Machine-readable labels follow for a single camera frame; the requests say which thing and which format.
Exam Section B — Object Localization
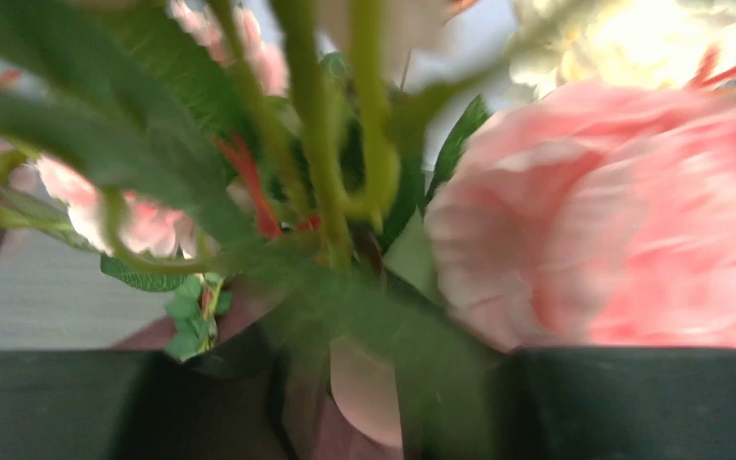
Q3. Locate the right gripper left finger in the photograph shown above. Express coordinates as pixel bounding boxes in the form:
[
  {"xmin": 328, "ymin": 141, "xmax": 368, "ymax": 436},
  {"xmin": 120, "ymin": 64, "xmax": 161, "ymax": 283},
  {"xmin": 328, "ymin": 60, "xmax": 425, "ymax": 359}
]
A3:
[{"xmin": 0, "ymin": 325, "xmax": 296, "ymax": 460}]

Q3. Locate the white rose stem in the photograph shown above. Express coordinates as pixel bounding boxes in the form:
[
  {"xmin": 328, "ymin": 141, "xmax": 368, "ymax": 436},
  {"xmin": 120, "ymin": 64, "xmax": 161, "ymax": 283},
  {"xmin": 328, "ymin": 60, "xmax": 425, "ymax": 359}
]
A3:
[{"xmin": 509, "ymin": 0, "xmax": 736, "ymax": 100}]

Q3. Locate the pink cylindrical vase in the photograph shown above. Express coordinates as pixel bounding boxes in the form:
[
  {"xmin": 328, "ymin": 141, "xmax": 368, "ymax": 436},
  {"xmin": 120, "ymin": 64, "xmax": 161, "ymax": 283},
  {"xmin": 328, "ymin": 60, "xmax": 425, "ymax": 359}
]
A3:
[{"xmin": 116, "ymin": 281, "xmax": 403, "ymax": 459}]

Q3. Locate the pink flower bunch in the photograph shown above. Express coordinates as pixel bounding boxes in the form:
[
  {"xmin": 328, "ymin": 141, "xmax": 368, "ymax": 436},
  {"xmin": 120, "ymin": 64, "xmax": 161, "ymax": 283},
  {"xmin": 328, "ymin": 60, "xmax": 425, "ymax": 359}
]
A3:
[{"xmin": 0, "ymin": 0, "xmax": 502, "ymax": 460}]

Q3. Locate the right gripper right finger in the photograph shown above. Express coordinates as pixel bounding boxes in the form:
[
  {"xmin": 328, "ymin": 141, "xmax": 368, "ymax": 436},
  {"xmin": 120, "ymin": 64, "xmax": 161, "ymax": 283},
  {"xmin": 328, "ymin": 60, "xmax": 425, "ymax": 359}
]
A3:
[{"xmin": 400, "ymin": 345, "xmax": 736, "ymax": 460}]

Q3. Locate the large pink rose stem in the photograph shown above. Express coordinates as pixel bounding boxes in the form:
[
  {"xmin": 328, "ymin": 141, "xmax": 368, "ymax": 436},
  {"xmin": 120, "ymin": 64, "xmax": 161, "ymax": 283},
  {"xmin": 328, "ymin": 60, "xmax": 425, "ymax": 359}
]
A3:
[{"xmin": 424, "ymin": 80, "xmax": 736, "ymax": 351}]

